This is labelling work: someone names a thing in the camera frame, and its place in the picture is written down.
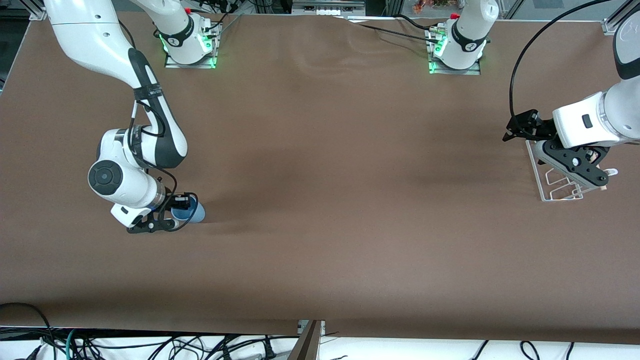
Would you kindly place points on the aluminium frame corner profile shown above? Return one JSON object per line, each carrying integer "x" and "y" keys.
{"x": 37, "y": 12}
{"x": 609, "y": 25}

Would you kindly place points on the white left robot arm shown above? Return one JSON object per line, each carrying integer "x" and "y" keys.
{"x": 585, "y": 120}

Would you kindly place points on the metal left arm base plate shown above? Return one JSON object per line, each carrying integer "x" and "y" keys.
{"x": 475, "y": 71}

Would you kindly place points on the black power plug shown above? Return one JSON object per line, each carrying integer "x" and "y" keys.
{"x": 270, "y": 350}

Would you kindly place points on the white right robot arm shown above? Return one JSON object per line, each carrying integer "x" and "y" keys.
{"x": 100, "y": 30}

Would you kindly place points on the orange clutter items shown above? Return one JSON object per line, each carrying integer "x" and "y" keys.
{"x": 430, "y": 5}

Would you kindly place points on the metal frame post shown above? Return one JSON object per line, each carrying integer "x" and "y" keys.
{"x": 310, "y": 345}

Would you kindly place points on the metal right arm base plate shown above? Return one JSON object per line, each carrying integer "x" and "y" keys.
{"x": 210, "y": 62}

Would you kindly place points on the light blue plastic cup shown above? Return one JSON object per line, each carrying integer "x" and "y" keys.
{"x": 198, "y": 215}

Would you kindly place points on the white power strip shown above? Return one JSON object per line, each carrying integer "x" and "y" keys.
{"x": 327, "y": 7}

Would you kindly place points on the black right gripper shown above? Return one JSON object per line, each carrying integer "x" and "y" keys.
{"x": 172, "y": 202}

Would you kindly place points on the brown table cover sheet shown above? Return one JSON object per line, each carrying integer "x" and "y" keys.
{"x": 320, "y": 250}

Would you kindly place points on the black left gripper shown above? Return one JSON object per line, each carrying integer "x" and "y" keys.
{"x": 534, "y": 128}

